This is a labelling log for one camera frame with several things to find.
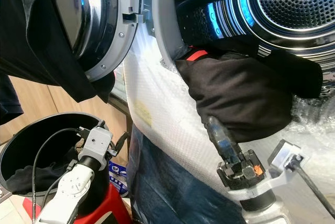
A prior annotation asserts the black drum paddle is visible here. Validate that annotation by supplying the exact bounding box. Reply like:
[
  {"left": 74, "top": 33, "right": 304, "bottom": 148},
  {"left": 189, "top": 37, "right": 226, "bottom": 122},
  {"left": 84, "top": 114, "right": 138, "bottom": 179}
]
[{"left": 175, "top": 0, "right": 225, "bottom": 13}]

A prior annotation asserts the light wooden cabinet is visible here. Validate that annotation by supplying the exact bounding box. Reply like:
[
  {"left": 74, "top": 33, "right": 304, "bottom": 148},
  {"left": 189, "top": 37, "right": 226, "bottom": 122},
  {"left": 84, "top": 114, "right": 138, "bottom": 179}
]
[{"left": 0, "top": 75, "right": 131, "bottom": 143}]

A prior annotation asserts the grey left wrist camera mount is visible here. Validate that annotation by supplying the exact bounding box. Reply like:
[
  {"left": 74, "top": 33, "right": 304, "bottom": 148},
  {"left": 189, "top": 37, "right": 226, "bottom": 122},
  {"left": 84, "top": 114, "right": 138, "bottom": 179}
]
[{"left": 84, "top": 127, "right": 117, "bottom": 164}]

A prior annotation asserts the clear bubble wrap sheet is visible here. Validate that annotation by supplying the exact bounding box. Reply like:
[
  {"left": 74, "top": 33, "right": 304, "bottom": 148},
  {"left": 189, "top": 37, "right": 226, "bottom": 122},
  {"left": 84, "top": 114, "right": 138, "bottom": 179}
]
[{"left": 126, "top": 30, "right": 335, "bottom": 224}]

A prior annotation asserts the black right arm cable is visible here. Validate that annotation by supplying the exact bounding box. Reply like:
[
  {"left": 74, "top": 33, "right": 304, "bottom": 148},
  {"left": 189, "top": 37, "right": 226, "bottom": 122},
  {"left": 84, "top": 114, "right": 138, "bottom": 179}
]
[{"left": 291, "top": 161, "right": 335, "bottom": 219}]

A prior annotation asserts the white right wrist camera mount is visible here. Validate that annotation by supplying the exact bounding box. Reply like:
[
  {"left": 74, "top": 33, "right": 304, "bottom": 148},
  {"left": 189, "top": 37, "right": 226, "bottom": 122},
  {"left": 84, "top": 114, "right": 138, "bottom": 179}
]
[{"left": 228, "top": 139, "right": 305, "bottom": 201}]

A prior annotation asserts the blue white package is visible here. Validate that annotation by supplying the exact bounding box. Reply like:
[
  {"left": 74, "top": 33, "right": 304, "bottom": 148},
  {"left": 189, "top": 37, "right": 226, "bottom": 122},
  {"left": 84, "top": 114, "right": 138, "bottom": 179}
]
[{"left": 109, "top": 160, "right": 129, "bottom": 183}]

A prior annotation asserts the grey rubber door gasket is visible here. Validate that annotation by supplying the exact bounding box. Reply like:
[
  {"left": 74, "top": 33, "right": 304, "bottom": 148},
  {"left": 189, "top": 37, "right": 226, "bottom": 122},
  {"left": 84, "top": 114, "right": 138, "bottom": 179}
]
[{"left": 152, "top": 0, "right": 189, "bottom": 70}]

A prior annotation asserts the black plastic bucket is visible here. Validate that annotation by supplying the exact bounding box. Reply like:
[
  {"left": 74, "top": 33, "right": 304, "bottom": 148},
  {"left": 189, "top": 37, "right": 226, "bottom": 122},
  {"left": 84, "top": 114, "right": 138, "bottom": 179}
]
[{"left": 0, "top": 111, "right": 111, "bottom": 217}]

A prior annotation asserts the large black draped shirt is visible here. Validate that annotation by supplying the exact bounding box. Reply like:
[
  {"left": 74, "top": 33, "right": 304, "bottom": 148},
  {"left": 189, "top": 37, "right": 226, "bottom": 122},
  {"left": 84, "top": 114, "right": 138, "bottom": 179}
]
[{"left": 0, "top": 0, "right": 116, "bottom": 103}]

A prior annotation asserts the dark brown garment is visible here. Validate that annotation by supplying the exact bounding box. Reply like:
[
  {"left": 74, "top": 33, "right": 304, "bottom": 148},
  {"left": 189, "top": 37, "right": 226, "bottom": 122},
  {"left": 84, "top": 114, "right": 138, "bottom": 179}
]
[{"left": 175, "top": 46, "right": 294, "bottom": 143}]

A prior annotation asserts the dark blue cloth cover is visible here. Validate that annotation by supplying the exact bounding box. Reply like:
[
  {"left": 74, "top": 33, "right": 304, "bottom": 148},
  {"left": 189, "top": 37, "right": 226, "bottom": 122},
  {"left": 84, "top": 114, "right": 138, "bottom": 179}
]
[{"left": 126, "top": 125, "right": 257, "bottom": 224}]

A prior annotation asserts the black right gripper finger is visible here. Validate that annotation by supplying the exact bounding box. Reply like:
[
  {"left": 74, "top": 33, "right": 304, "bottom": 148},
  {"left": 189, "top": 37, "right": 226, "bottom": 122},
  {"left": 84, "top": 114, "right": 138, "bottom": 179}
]
[{"left": 206, "top": 116, "right": 243, "bottom": 164}]

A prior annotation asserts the round grey washer door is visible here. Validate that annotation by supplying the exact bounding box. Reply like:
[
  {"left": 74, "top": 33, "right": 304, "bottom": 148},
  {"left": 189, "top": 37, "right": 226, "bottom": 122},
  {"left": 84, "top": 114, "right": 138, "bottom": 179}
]
[{"left": 55, "top": 0, "right": 143, "bottom": 82}]

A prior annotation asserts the red plastic stool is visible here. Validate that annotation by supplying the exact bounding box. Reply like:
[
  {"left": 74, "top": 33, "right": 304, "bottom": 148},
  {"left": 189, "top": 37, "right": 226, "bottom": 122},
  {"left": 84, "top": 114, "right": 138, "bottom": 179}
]
[{"left": 23, "top": 182, "right": 131, "bottom": 224}]

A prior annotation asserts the black cloth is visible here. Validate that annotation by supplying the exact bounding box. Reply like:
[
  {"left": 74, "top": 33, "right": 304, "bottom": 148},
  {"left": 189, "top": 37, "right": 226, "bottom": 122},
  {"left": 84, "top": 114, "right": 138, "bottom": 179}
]
[{"left": 5, "top": 151, "right": 79, "bottom": 196}]

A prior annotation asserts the dark navy hanging garment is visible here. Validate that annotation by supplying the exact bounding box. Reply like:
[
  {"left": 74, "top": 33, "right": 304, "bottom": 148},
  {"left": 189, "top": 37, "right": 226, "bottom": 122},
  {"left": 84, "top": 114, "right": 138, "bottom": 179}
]
[{"left": 0, "top": 75, "right": 24, "bottom": 125}]

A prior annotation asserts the tan cloth piece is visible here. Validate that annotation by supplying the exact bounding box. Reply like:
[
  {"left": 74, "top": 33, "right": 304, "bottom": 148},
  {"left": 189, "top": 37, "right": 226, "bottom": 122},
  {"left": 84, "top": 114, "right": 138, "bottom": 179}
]
[{"left": 73, "top": 138, "right": 87, "bottom": 154}]

